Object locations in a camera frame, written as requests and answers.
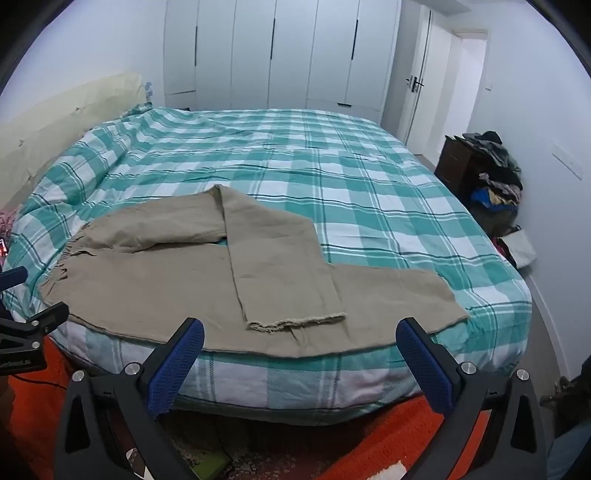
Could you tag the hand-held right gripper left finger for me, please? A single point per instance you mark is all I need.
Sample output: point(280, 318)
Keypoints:
point(178, 364)

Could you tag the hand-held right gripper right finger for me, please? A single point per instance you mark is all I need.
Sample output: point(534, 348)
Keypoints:
point(422, 364)

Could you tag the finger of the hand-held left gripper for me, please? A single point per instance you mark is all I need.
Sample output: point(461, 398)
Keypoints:
point(11, 278)
point(41, 321)

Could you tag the beige pants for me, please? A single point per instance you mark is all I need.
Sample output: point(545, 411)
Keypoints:
point(161, 277)

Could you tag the pink cloth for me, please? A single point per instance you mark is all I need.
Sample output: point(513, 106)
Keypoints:
point(7, 221)

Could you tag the orange rug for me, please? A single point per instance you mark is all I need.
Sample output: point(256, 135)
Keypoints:
point(37, 415)

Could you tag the green flat box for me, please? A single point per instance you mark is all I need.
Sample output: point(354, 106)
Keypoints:
point(211, 464)

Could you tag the grey furry thing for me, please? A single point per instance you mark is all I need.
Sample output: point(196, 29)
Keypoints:
point(565, 397)

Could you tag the white bag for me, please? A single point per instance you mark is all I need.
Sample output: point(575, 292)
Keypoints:
point(519, 249)

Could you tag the cream padded headboard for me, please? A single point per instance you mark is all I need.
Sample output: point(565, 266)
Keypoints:
point(55, 120)

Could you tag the bed with green plaid cover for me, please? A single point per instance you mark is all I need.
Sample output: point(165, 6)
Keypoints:
point(369, 184)

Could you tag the pile of clothes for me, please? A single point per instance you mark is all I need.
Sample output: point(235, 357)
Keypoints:
point(501, 180)

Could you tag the dark wooden cabinet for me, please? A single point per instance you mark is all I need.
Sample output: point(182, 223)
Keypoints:
point(455, 161)

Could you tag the white door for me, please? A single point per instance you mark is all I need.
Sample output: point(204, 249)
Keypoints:
point(429, 78)

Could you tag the white wardrobe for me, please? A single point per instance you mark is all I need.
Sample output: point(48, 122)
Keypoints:
point(291, 50)

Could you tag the white wall plate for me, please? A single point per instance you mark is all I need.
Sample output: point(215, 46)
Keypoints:
point(568, 159)

